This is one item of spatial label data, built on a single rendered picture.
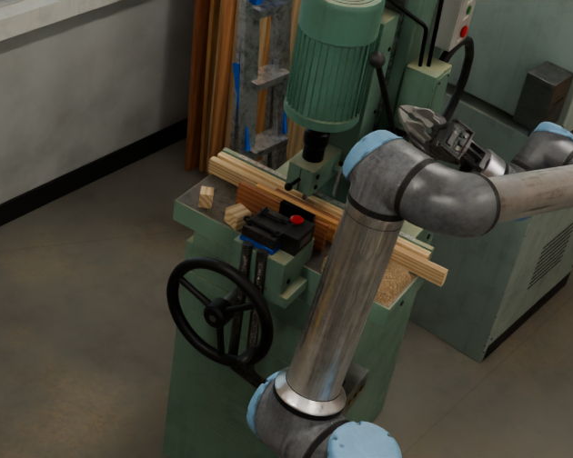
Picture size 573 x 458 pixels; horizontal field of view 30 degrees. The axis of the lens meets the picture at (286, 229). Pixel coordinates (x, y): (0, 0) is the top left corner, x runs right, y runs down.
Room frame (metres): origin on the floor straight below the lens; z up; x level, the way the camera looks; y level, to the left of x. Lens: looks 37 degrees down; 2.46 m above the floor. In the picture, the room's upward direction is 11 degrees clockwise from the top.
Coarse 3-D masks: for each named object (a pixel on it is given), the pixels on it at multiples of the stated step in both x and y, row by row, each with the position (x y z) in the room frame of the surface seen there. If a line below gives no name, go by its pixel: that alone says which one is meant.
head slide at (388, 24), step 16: (384, 16) 2.21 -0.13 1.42; (384, 32) 2.18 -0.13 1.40; (384, 48) 2.20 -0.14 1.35; (368, 80) 2.18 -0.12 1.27; (368, 96) 2.18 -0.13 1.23; (368, 112) 2.19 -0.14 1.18; (352, 128) 2.18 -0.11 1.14; (368, 128) 2.22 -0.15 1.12; (336, 144) 2.20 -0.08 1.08; (352, 144) 2.18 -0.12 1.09
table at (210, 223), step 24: (192, 192) 2.14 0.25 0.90; (216, 192) 2.16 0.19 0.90; (192, 216) 2.07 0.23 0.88; (216, 216) 2.06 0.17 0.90; (216, 240) 2.03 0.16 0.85; (312, 264) 1.94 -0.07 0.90; (264, 288) 1.86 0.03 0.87; (288, 288) 1.88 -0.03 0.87; (312, 288) 1.92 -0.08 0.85; (408, 288) 1.92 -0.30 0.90; (384, 312) 1.84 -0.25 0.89
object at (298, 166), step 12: (300, 156) 2.12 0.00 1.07; (324, 156) 2.14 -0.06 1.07; (336, 156) 2.16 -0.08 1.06; (288, 168) 2.09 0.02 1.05; (300, 168) 2.08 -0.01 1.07; (312, 168) 2.08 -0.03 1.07; (324, 168) 2.11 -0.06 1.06; (288, 180) 2.09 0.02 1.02; (312, 180) 2.07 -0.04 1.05; (324, 180) 2.12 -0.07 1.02; (300, 192) 2.08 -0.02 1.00; (312, 192) 2.08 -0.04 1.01
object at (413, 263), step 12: (216, 168) 2.22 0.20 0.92; (228, 168) 2.21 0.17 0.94; (228, 180) 2.21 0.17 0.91; (240, 180) 2.19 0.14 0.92; (252, 180) 2.18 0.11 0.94; (336, 216) 2.09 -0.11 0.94; (396, 252) 2.00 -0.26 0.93; (408, 252) 2.01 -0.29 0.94; (408, 264) 1.99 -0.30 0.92; (420, 264) 1.98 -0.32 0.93; (432, 264) 1.97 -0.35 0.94; (420, 276) 1.97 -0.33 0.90; (432, 276) 1.96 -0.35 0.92; (444, 276) 1.95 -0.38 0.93
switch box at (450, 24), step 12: (444, 0) 2.32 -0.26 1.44; (456, 0) 2.30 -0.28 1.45; (468, 0) 2.33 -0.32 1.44; (444, 12) 2.31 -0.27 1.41; (456, 12) 2.30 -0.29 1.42; (432, 24) 2.32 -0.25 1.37; (444, 24) 2.31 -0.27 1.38; (456, 24) 2.30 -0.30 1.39; (468, 24) 2.37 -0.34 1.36; (444, 36) 2.31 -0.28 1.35; (456, 36) 2.31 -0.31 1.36; (444, 48) 2.30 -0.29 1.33
